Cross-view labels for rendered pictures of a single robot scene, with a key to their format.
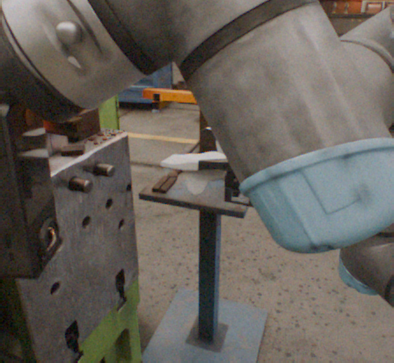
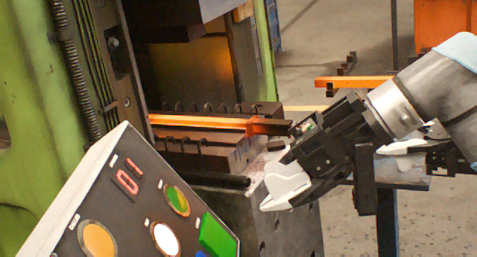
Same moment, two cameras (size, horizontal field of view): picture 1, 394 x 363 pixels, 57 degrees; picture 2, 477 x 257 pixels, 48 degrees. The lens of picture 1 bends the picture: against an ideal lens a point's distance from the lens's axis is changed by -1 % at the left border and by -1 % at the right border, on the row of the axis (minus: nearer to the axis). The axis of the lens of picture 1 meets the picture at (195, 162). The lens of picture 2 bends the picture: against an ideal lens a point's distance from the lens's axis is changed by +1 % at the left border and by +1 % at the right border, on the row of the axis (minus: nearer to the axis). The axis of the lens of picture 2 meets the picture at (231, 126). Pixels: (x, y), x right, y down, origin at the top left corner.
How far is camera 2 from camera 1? 57 cm
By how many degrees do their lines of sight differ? 8
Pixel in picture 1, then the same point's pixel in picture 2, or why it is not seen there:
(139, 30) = (429, 113)
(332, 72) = not seen: outside the picture
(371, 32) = not seen: outside the picture
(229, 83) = (466, 129)
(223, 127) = (464, 144)
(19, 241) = (372, 197)
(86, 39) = (409, 118)
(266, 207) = not seen: outside the picture
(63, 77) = (399, 132)
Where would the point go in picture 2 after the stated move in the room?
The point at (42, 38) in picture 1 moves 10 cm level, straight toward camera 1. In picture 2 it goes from (395, 121) to (447, 149)
